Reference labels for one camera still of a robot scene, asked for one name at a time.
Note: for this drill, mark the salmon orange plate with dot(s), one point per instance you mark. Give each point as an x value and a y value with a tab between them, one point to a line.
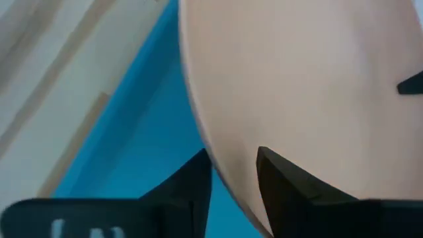
297	82

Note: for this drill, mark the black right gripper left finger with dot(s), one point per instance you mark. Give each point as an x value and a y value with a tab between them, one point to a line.
188	198

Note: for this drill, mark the blue plastic tray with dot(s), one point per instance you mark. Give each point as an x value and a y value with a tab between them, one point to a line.
142	132

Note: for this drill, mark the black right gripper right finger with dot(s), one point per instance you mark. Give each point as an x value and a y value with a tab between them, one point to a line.
291	198

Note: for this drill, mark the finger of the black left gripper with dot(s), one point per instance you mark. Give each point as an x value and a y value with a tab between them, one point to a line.
413	84

